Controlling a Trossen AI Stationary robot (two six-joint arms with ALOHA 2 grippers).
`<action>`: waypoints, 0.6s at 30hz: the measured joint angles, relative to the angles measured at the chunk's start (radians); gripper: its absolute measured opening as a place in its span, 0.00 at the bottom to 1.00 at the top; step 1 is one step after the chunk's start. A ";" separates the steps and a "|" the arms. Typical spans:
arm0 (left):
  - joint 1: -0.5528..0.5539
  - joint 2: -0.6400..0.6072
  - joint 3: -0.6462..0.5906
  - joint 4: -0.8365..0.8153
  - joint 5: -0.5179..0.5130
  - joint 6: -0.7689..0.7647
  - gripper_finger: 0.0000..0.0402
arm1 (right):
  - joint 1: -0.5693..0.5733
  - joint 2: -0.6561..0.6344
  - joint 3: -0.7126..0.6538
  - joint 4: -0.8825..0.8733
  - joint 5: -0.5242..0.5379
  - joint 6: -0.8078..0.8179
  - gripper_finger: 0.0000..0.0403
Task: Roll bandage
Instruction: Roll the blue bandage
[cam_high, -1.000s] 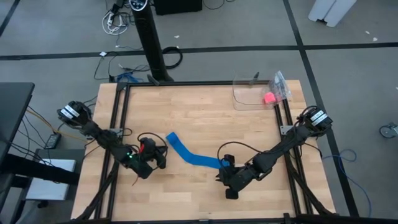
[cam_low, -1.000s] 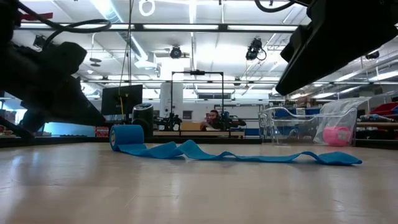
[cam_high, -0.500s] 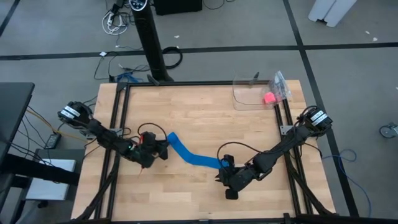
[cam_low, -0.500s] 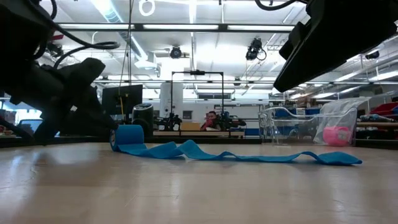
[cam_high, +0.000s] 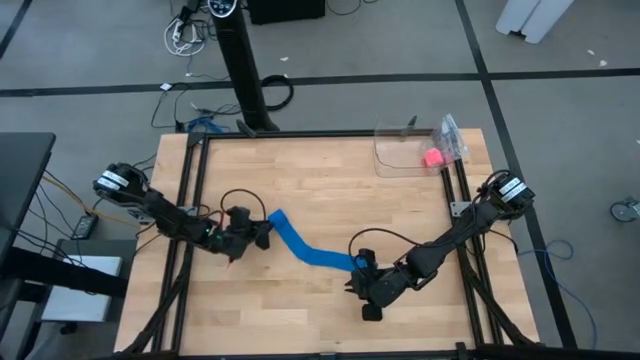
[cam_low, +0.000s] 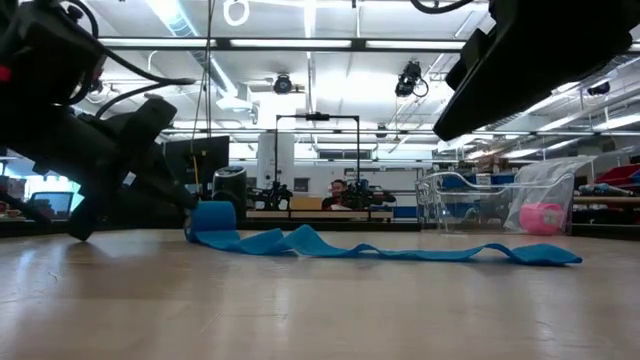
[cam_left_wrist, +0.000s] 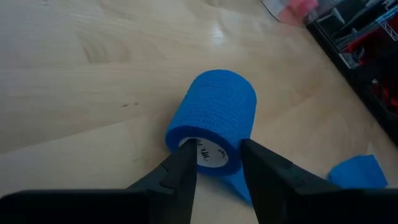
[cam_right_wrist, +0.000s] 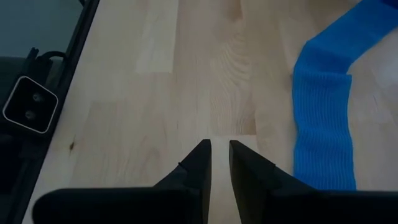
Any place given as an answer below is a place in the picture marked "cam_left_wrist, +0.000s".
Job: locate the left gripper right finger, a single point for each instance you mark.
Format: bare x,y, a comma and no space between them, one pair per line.
280,193

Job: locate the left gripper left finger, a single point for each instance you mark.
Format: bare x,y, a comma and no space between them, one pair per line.
177,186

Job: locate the blue elastic bandage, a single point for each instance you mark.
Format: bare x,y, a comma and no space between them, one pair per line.
217,102

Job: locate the pink bandage roll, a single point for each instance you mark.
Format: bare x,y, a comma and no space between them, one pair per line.
298,6

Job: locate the clear plastic bag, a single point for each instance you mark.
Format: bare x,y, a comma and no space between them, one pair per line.
286,15

